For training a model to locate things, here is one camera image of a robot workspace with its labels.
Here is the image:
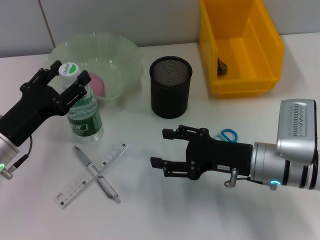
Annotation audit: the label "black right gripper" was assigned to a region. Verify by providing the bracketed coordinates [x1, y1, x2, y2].
[149, 124, 253, 181]

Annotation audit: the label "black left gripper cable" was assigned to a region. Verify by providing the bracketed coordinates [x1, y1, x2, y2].
[0, 134, 33, 180]

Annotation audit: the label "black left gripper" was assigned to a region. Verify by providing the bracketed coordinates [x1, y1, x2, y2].
[0, 59, 91, 147]

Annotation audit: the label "grey white pen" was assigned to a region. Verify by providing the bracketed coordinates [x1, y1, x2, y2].
[72, 145, 122, 205]

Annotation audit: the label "grey right gripper cable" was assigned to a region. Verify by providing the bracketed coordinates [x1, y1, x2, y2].
[223, 167, 252, 188]

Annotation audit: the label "pink peach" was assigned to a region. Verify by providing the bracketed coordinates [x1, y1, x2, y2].
[87, 71, 106, 98]

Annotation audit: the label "blue plastic scissors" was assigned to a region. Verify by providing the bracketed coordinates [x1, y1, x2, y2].
[213, 128, 239, 143]

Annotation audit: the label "translucent green fruit bowl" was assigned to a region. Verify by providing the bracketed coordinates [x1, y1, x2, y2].
[46, 31, 144, 102]

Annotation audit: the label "clear plastic ruler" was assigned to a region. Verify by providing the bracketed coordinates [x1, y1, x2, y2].
[53, 140, 130, 210]

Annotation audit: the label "right wrist camera housing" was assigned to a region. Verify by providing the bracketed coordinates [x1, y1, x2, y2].
[276, 99, 320, 166]

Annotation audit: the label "black mesh cup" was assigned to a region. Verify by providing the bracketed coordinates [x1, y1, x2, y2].
[149, 55, 193, 120]

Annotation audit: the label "yellow plastic bin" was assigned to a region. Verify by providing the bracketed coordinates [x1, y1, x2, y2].
[199, 0, 286, 98]

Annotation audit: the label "clear water bottle green label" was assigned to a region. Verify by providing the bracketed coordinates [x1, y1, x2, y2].
[58, 61, 104, 144]

